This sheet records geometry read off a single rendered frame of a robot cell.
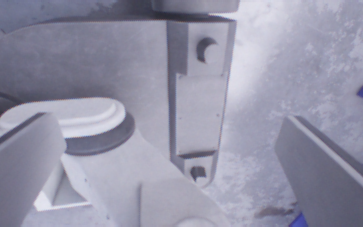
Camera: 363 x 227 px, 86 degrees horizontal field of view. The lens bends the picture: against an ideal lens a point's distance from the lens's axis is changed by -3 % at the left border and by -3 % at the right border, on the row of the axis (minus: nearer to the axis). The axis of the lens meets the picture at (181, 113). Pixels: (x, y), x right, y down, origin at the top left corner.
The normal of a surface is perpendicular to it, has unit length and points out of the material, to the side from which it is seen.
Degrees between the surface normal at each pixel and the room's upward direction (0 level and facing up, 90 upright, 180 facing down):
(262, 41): 0
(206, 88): 0
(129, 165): 90
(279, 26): 0
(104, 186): 90
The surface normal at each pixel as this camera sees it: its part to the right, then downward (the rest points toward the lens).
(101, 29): 0.19, 0.50
